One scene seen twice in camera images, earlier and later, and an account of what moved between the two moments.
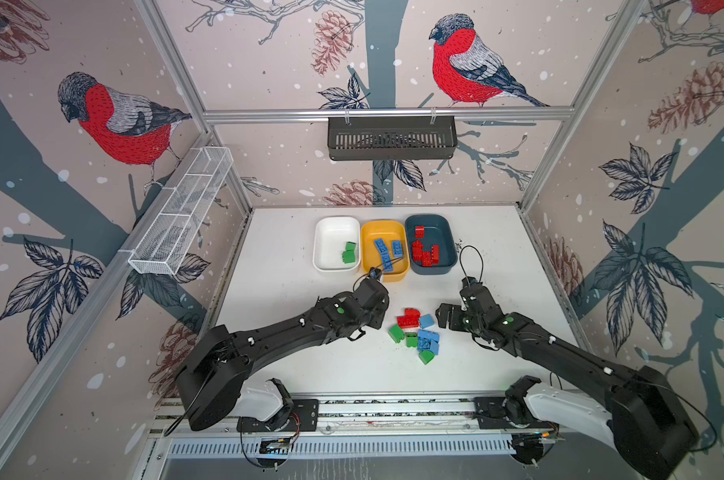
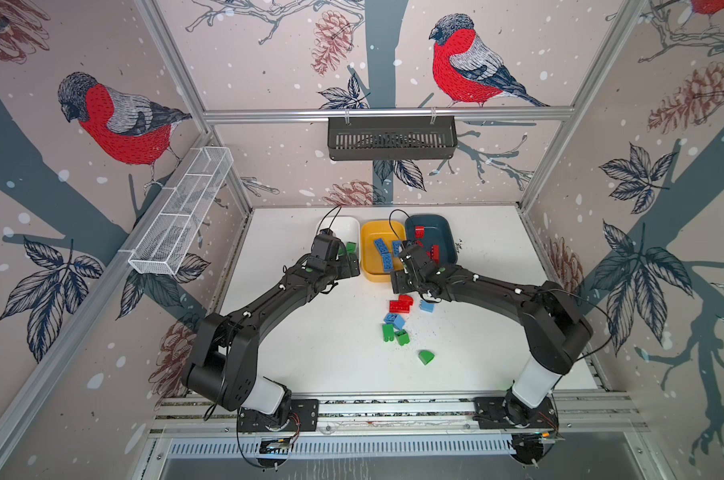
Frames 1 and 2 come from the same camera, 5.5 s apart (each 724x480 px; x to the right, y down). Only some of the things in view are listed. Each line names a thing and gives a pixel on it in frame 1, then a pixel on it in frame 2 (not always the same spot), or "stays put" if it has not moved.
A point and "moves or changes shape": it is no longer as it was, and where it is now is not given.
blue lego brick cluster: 427,340 -> 395,319
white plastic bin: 336,244 stays put
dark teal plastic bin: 431,245 stays put
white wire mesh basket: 165,245 stays put
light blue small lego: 426,321 -> 424,305
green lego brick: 411,339 moves or changes shape
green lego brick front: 396,333 moves or changes shape
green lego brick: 426,356 stays put
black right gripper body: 460,318 -> 406,282
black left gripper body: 375,317 -> 341,268
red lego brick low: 410,319 -> 402,305
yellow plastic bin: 385,245 stays put
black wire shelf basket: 365,138 stays put
